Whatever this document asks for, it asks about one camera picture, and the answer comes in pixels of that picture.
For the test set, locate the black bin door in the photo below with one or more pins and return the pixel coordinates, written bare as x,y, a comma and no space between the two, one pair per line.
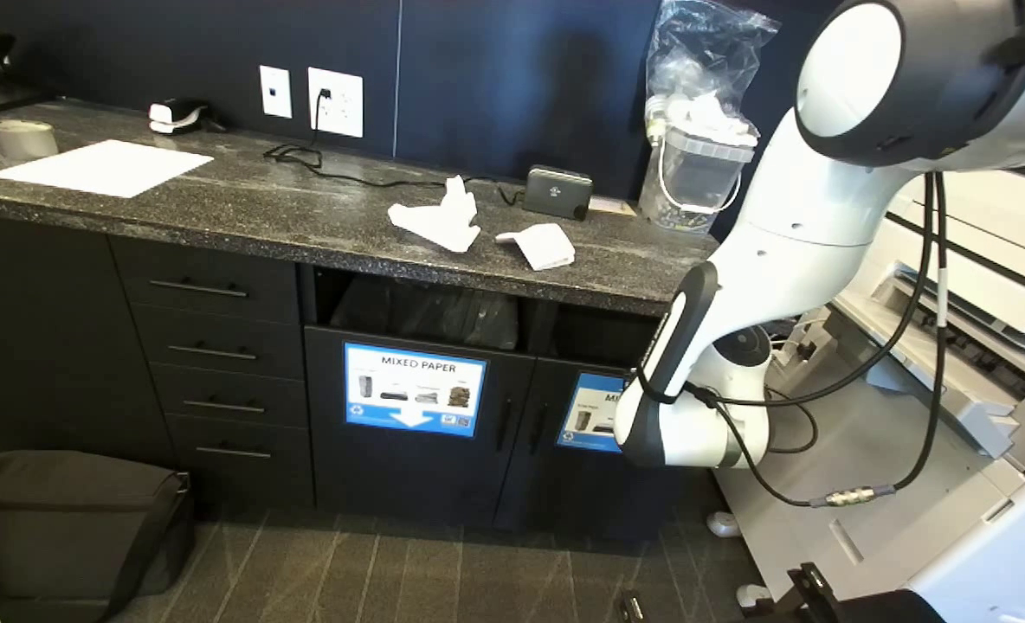
558,486
421,471

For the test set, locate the clear plastic bucket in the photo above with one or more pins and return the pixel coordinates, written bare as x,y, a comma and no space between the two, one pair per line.
706,169

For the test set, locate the small black white object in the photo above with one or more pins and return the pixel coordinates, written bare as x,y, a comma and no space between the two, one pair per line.
631,608

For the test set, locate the small white wall outlet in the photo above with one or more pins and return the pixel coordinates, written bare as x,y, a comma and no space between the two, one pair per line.
274,93

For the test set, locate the small black box device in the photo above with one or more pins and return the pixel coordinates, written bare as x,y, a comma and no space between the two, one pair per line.
557,191

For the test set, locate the large white wall outlet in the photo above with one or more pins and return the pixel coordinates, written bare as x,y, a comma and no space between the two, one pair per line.
338,103

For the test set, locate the flat white paper sheet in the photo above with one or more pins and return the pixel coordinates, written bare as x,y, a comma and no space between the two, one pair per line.
101,169

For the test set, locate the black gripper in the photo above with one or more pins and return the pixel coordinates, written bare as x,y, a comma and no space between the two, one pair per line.
640,433

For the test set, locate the white stapler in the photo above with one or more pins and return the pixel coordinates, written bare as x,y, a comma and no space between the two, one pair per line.
176,117

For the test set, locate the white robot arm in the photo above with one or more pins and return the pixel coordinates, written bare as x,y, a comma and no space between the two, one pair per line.
791,229

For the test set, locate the clear plastic bag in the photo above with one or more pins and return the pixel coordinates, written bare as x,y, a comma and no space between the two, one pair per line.
707,52

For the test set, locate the black cabinet drawer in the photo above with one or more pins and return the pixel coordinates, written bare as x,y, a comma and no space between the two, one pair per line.
242,471
201,271
231,391
220,342

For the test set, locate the grey tape roll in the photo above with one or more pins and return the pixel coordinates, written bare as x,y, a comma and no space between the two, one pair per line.
24,139

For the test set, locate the white printer caster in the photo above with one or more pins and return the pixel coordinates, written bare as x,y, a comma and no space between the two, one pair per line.
721,525
748,597

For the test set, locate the black robot stand frame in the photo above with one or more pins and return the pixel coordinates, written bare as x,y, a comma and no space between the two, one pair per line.
845,600

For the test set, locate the black shoulder bag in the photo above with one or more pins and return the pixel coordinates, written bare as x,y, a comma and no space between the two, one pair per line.
63,531

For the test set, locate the black counter cabinet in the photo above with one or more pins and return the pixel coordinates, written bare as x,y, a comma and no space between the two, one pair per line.
50,335

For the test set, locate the blue mixed paper label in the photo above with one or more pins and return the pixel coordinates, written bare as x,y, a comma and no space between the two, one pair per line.
589,418
414,390

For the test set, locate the pale folded white paper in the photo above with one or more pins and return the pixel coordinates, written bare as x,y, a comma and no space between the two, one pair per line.
540,243

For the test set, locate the large white office printer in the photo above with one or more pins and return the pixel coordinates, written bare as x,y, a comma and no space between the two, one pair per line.
976,531

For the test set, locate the folded white paper with spike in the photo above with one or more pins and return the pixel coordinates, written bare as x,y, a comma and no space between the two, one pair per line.
438,223

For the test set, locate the black bin liner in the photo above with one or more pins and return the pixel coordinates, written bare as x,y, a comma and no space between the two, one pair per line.
432,313

